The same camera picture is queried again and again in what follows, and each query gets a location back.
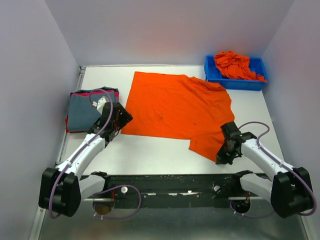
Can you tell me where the orange t shirt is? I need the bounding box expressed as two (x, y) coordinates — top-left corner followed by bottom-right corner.
(121, 71), (235, 162)
(213, 50), (267, 83)

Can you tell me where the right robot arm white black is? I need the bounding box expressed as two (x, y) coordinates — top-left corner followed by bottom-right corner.
(216, 121), (318, 218)

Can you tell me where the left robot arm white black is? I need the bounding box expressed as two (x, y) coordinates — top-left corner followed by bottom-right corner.
(38, 100), (133, 217)

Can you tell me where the folded dark teal t shirt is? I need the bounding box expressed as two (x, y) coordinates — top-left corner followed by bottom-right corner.
(71, 86), (119, 96)

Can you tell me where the folded grey-blue t shirt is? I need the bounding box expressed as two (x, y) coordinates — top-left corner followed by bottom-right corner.
(67, 96), (101, 133)

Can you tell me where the folded red t shirt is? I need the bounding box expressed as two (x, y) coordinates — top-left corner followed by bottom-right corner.
(64, 116), (71, 133)

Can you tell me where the blue plastic bin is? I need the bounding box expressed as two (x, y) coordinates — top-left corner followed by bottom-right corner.
(204, 55), (268, 91)

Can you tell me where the crumpled orange t shirt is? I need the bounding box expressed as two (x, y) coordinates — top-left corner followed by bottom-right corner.
(213, 50), (267, 83)

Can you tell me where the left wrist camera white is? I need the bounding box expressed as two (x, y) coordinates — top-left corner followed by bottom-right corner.
(92, 96), (110, 115)

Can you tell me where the black mounting base rail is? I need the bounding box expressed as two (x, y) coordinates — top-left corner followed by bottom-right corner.
(51, 172), (292, 210)

